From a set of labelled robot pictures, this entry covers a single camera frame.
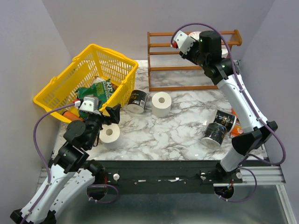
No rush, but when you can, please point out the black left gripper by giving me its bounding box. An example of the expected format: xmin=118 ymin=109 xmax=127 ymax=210
xmin=86 ymin=100 xmax=121 ymax=149

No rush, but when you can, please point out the plastic pinkish paper roll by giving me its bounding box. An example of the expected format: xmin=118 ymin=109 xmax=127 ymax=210
xmin=188 ymin=31 xmax=201 ymax=42

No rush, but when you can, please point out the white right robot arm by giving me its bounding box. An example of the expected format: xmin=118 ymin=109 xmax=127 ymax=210
xmin=174 ymin=30 xmax=278 ymax=183

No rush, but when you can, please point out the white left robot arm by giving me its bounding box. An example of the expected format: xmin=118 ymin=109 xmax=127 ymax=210
xmin=10 ymin=100 xmax=121 ymax=224

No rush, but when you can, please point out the wooden two-tier shelf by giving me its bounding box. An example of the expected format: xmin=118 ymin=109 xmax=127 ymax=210
xmin=147 ymin=29 xmax=242 ymax=91

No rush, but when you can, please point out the green snack bag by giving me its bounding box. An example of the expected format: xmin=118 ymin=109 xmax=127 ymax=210
xmin=75 ymin=79 xmax=117 ymax=108

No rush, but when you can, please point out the black wrapped roll near basket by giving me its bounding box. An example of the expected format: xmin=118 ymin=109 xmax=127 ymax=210
xmin=127 ymin=90 xmax=148 ymax=114

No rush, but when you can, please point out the orange carrot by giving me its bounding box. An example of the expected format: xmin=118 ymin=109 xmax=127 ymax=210
xmin=63 ymin=111 xmax=83 ymax=121

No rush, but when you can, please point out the yellow plastic shopping basket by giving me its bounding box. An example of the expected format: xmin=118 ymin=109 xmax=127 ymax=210
xmin=33 ymin=44 xmax=138 ymax=115

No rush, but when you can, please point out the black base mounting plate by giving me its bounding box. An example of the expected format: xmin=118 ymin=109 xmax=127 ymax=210
xmin=48 ymin=160 xmax=271 ymax=196

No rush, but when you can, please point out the black wrapped roll right rear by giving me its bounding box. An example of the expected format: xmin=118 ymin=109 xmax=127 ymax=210
xmin=214 ymin=110 xmax=237 ymax=133

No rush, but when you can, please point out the black wrapped roll right front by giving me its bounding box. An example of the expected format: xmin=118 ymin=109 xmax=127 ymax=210
xmin=201 ymin=123 xmax=227 ymax=149

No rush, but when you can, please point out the orange snack packet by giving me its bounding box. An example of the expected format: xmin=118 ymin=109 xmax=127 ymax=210
xmin=230 ymin=109 xmax=243 ymax=138

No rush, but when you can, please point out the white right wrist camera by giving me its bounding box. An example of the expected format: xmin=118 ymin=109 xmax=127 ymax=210
xmin=171 ymin=31 xmax=196 ymax=55

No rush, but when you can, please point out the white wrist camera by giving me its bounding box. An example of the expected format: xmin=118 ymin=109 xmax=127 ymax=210
xmin=171 ymin=31 xmax=196 ymax=55
xmin=74 ymin=96 xmax=99 ymax=113

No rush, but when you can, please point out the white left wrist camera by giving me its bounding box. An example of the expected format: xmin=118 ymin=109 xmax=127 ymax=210
xmin=74 ymin=96 xmax=99 ymax=113

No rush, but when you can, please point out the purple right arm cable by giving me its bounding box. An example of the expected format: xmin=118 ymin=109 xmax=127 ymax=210
xmin=171 ymin=22 xmax=287 ymax=167

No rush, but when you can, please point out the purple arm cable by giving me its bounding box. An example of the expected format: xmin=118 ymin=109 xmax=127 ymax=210
xmin=32 ymin=102 xmax=75 ymax=187
xmin=171 ymin=22 xmax=287 ymax=167

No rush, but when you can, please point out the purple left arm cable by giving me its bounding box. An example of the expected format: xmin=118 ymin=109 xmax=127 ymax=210
xmin=32 ymin=102 xmax=75 ymax=187

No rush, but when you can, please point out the aluminium rail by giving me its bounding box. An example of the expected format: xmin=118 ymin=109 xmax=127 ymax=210
xmin=37 ymin=167 xmax=286 ymax=187

